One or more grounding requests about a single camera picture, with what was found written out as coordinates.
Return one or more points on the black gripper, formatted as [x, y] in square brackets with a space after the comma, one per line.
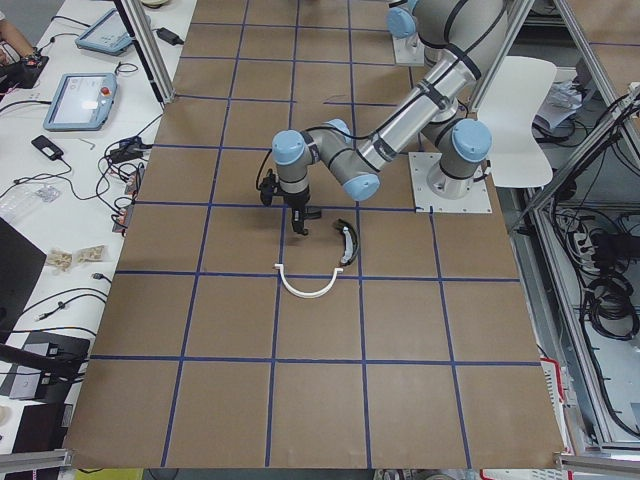
[296, 203]

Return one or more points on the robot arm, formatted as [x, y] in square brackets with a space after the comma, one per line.
[461, 40]
[401, 22]

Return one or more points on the curved brake shoe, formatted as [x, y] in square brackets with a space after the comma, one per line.
[351, 241]

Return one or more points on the white chair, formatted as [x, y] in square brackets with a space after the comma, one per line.
[508, 108]

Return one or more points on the black power adapter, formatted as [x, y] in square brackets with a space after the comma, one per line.
[169, 36]

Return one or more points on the near teach pendant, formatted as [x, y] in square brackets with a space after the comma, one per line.
[82, 102]

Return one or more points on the teach pendant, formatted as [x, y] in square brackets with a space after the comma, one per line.
[82, 102]
[107, 35]

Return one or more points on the far teach pendant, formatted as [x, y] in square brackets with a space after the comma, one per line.
[107, 35]

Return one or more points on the black phone on table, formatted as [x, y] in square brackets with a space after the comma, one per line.
[47, 147]

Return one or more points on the red white plastic crate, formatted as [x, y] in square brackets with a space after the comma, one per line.
[552, 373]

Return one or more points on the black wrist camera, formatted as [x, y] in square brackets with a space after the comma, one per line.
[268, 187]

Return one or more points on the white curved plastic bracket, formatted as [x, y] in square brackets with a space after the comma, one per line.
[280, 268]

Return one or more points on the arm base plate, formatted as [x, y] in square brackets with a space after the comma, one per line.
[435, 192]
[408, 51]

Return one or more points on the aluminium frame post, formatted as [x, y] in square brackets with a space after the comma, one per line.
[135, 21]

